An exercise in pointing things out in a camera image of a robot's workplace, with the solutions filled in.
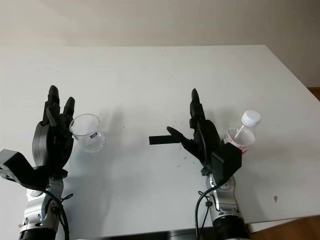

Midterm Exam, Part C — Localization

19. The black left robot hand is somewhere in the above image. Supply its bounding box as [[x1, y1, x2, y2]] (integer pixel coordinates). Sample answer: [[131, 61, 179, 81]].
[[32, 85, 76, 176]]

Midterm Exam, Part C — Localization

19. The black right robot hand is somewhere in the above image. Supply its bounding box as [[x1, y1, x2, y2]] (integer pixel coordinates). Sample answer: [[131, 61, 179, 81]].
[[166, 88, 226, 173]]

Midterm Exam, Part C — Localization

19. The clear plastic water bottle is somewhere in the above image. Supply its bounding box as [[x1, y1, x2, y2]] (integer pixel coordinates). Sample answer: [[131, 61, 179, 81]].
[[223, 110, 262, 155]]

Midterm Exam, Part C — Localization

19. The clear glass cup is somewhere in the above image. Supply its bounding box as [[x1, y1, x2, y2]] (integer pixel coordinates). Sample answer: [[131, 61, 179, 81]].
[[69, 113, 105, 153]]

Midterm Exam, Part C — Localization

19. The black tape strip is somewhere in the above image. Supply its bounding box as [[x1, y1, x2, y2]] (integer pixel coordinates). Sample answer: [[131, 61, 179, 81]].
[[148, 135, 182, 146]]

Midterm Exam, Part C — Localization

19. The dark robot torso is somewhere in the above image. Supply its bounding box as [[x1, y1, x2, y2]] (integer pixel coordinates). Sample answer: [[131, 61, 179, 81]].
[[109, 230, 215, 240]]

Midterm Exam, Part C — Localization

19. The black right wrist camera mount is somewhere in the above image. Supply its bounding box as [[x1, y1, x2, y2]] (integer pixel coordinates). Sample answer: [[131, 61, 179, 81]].
[[211, 143, 243, 185]]

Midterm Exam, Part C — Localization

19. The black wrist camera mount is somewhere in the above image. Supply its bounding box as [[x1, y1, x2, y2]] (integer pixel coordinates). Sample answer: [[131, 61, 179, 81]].
[[211, 143, 243, 185], [0, 148, 69, 189]]

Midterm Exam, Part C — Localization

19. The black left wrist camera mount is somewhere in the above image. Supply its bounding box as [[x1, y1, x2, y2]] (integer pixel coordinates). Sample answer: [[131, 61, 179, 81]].
[[0, 148, 69, 189]]

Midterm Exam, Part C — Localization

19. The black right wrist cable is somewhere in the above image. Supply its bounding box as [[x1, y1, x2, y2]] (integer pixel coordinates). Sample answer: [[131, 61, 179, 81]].
[[194, 183, 221, 237]]

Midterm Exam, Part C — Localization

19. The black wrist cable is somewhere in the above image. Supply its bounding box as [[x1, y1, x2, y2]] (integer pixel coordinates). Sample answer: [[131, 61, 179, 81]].
[[37, 186, 74, 240], [194, 183, 221, 237]]

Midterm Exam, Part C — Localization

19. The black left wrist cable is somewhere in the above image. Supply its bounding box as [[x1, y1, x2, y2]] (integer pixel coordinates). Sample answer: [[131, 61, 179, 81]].
[[37, 186, 74, 240]]

